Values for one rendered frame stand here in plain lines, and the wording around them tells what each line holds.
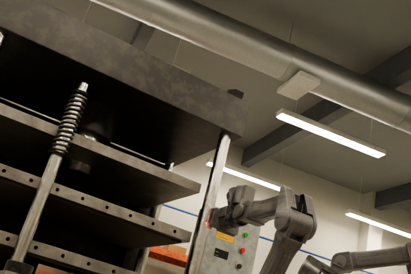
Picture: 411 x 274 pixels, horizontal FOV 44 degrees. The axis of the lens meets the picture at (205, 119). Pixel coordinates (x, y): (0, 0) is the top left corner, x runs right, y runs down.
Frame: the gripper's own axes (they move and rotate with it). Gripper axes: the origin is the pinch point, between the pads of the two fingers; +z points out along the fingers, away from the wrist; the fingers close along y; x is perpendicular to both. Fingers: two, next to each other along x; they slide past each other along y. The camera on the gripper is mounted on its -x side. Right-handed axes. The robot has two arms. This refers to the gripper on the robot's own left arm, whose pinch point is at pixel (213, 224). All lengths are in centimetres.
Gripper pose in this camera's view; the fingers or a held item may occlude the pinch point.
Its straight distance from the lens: 179.7
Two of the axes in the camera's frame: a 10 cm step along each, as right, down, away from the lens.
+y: -8.7, -3.7, -3.2
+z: -4.4, 3.1, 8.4
